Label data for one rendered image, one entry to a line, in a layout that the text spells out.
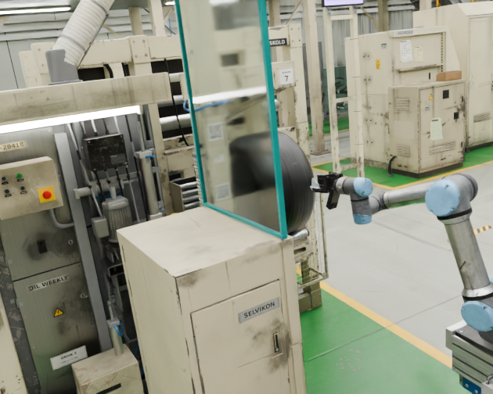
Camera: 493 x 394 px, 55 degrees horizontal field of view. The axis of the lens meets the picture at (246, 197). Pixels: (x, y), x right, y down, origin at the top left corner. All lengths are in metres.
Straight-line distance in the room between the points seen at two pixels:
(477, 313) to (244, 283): 0.82
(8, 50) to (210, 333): 10.05
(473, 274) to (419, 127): 5.12
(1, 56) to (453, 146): 8.56
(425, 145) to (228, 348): 5.74
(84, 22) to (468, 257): 1.82
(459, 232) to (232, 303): 0.82
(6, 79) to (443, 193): 10.06
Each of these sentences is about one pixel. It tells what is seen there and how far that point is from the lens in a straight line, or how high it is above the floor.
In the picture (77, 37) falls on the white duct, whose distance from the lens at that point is 2.32.
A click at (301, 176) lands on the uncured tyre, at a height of 1.25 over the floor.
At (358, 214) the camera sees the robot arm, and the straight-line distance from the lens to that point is 1.99.
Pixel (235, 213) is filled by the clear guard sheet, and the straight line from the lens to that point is 1.71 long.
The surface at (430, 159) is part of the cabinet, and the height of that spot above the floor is 0.24.
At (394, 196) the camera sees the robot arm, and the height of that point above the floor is 1.21.
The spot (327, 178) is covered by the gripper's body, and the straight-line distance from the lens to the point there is 2.11.
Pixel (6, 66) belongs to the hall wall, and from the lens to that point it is 11.09.
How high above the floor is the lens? 1.80
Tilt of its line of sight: 16 degrees down
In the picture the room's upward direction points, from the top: 7 degrees counter-clockwise
